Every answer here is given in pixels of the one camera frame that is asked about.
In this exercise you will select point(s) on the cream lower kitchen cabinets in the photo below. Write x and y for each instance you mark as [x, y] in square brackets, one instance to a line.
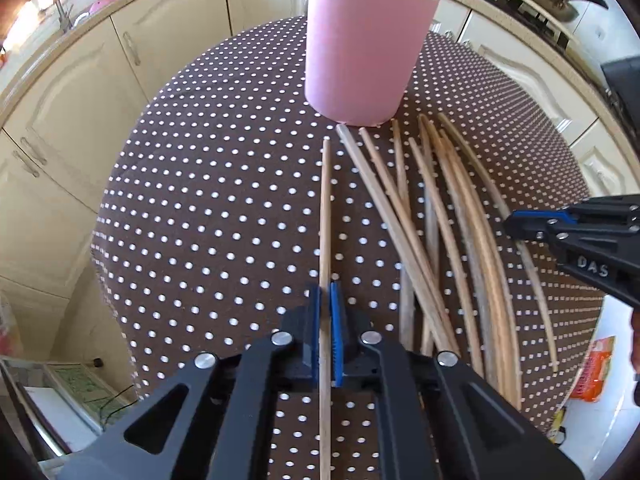
[64, 121]

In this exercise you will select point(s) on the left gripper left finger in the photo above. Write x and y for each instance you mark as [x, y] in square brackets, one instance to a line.
[303, 324]

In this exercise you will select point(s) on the pink cylindrical utensil cup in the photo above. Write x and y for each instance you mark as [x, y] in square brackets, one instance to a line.
[360, 55]

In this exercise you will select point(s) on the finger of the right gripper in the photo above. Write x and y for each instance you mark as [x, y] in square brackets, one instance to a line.
[540, 224]

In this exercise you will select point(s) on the orange snack bag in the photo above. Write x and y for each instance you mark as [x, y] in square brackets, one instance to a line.
[591, 382]

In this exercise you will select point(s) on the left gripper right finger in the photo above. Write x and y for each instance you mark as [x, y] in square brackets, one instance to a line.
[352, 364]

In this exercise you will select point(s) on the brown polka dot tablecloth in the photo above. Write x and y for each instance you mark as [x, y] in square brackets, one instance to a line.
[207, 230]

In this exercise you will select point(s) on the chrome sink faucet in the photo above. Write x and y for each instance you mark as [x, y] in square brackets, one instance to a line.
[64, 20]

